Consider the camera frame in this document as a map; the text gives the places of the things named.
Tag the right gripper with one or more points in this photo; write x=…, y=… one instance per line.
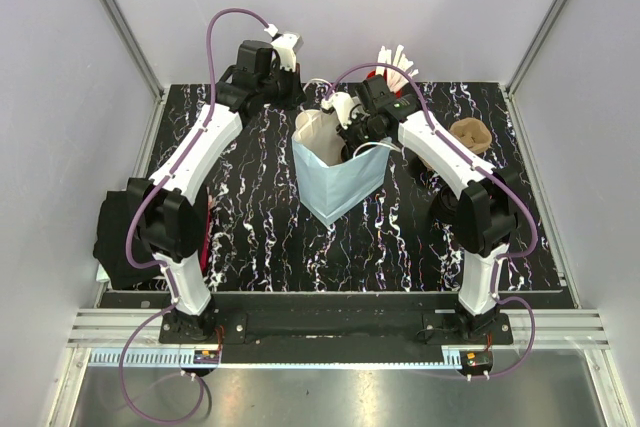
x=346, y=134

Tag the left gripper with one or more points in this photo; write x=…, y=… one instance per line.
x=296, y=96

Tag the black plastic cup lid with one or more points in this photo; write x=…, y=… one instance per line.
x=347, y=152

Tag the light blue paper bag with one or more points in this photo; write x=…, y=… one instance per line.
x=329, y=187

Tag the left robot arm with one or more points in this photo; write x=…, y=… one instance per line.
x=170, y=208

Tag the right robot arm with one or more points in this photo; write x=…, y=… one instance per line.
x=479, y=198

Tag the red straw holder cup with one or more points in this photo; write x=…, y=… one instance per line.
x=396, y=86

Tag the stack of paper cups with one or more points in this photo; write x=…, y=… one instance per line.
x=306, y=124

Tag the white wrapped straws bundle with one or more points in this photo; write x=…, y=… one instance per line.
x=397, y=58

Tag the stack of black lids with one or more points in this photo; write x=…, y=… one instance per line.
x=444, y=206

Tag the black marble pattern mat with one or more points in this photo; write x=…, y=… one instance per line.
x=263, y=239

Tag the black cloth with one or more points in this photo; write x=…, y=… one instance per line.
x=112, y=228

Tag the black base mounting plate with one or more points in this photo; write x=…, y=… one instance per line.
x=425, y=317

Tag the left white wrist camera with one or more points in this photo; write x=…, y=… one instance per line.
x=286, y=45

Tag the aluminium frame rail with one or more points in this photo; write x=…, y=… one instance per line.
x=341, y=365

